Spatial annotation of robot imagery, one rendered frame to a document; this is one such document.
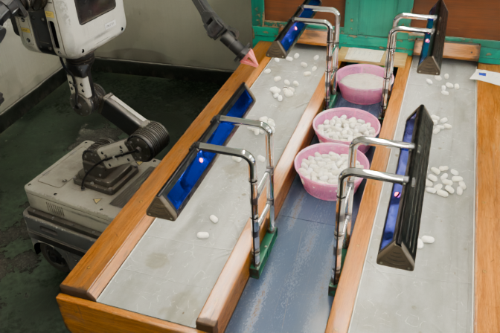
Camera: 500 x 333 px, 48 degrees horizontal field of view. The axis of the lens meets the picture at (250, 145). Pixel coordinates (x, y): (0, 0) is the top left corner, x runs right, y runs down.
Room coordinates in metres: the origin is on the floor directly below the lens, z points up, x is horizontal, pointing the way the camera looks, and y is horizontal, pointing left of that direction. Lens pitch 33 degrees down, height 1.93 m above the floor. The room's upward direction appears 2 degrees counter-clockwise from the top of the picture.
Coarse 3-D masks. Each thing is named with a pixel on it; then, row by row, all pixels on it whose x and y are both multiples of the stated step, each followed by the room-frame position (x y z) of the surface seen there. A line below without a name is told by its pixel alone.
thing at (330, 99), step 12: (336, 12) 2.24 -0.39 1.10; (312, 24) 2.13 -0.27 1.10; (324, 24) 2.10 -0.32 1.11; (336, 24) 2.24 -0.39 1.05; (336, 36) 2.24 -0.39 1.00; (336, 48) 2.24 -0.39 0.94; (336, 60) 2.24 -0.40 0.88; (336, 72) 2.24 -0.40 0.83; (336, 84) 2.25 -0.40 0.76; (324, 96) 2.10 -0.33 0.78; (336, 96) 2.26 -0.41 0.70; (324, 108) 2.10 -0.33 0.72
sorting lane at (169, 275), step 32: (288, 64) 2.53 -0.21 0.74; (320, 64) 2.51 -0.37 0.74; (256, 96) 2.21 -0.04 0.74; (288, 128) 1.92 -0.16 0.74; (224, 160) 1.71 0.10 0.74; (256, 160) 1.71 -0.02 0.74; (224, 192) 1.52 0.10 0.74; (160, 224) 1.36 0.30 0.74; (192, 224) 1.36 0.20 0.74; (224, 224) 1.35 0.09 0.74; (128, 256) 1.22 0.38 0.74; (160, 256) 1.22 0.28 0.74; (192, 256) 1.21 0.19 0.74; (224, 256) 1.21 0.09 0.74; (128, 288) 1.10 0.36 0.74; (160, 288) 1.09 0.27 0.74; (192, 288) 1.09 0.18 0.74; (192, 320) 0.98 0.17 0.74
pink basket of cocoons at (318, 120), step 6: (336, 108) 2.02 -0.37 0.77; (342, 108) 2.02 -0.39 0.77; (348, 108) 2.01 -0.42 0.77; (318, 114) 1.97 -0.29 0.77; (324, 114) 1.99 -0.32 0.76; (330, 114) 2.00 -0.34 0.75; (336, 114) 2.01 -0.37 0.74; (342, 114) 2.01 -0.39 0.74; (348, 114) 2.00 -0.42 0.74; (354, 114) 2.00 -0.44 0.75; (360, 114) 1.99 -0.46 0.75; (366, 114) 1.97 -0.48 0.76; (372, 114) 1.95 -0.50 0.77; (318, 120) 1.96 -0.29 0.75; (324, 120) 1.98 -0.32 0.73; (366, 120) 1.96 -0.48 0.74; (372, 120) 1.93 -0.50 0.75; (378, 120) 1.90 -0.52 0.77; (372, 126) 1.92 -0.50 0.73; (378, 126) 1.87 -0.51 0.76; (318, 132) 1.83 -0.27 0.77; (378, 132) 1.82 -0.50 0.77; (318, 138) 1.86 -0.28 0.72; (324, 138) 1.81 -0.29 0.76; (330, 138) 1.79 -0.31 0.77; (348, 144) 1.76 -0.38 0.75; (360, 150) 1.79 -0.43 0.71; (366, 150) 1.81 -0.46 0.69
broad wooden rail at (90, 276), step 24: (264, 48) 2.67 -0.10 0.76; (240, 72) 2.41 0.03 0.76; (216, 96) 2.18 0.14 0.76; (168, 168) 1.64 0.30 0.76; (144, 192) 1.51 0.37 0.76; (120, 216) 1.38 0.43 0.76; (144, 216) 1.38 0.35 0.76; (96, 240) 1.28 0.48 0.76; (120, 240) 1.27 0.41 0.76; (96, 264) 1.17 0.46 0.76; (120, 264) 1.19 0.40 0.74; (72, 288) 1.08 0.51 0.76; (96, 288) 1.09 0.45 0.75
